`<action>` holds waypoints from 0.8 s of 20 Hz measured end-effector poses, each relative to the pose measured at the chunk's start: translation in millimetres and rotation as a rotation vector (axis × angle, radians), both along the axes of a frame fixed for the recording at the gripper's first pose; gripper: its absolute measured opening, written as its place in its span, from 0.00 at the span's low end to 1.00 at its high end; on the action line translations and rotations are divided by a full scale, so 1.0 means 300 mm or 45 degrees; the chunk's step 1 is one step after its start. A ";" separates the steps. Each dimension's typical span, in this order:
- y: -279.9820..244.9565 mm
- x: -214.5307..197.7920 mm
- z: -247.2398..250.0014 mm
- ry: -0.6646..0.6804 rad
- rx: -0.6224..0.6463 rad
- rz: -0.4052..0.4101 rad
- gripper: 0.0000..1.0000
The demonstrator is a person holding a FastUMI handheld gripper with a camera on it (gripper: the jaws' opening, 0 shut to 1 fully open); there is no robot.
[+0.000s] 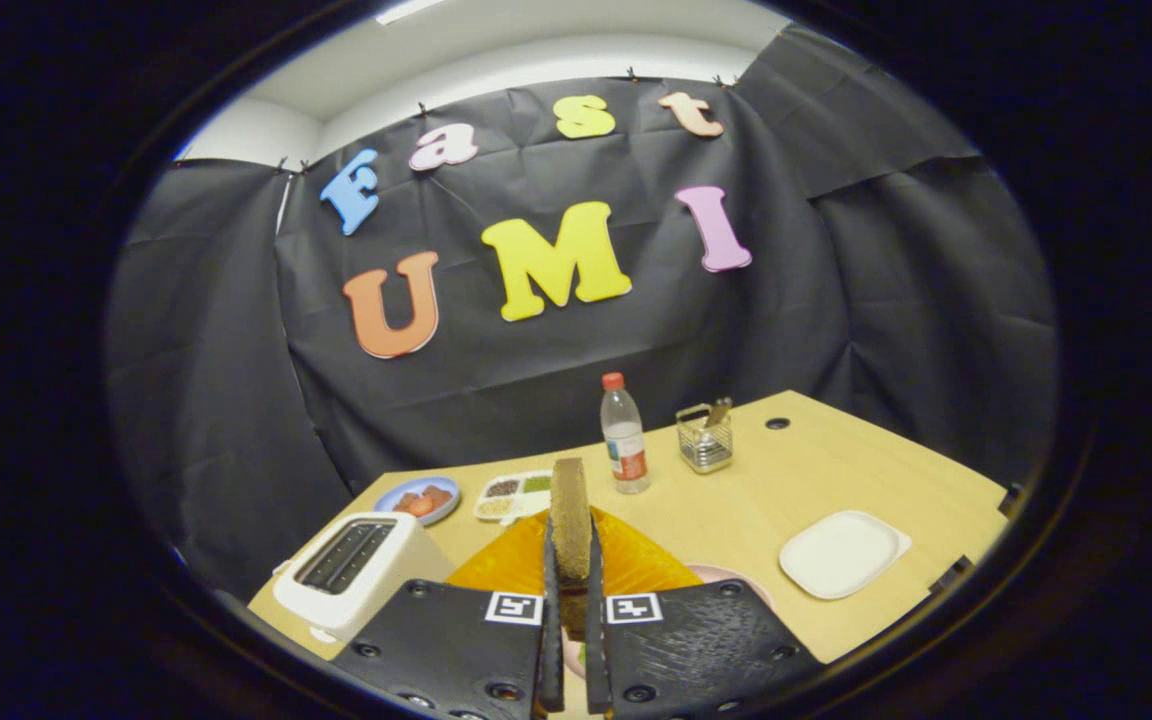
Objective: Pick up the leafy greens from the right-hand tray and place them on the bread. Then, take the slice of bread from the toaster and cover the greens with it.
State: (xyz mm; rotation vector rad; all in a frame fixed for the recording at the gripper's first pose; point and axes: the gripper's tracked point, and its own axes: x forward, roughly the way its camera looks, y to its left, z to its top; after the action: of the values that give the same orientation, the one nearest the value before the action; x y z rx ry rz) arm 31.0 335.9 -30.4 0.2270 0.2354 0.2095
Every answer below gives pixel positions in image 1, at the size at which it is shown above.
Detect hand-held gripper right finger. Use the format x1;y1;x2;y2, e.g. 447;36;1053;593
586;505;825;720

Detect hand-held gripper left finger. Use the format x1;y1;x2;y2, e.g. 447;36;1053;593
329;512;565;720

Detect brown toast slice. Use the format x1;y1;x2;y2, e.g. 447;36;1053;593
549;457;594;641

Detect pink round plate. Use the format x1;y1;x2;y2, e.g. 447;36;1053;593
563;563;775;681

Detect white divided condiment tray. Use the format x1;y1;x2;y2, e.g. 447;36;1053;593
473;470;555;524

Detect red tomato slices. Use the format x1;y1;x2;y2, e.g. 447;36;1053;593
394;486;453;517

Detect clear plastic bottle red cap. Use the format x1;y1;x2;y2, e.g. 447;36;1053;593
600;372;652;495

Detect white toaster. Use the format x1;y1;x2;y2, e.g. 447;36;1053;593
273;511;457;644

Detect blue plate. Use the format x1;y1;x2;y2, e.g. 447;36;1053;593
374;476;461;527

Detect black backdrop cloth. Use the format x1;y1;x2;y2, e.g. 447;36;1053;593
104;20;1057;601

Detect white square plate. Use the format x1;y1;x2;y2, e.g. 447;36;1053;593
778;510;913;601

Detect wire utensil holder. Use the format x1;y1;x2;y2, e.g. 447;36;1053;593
675;396;735;475

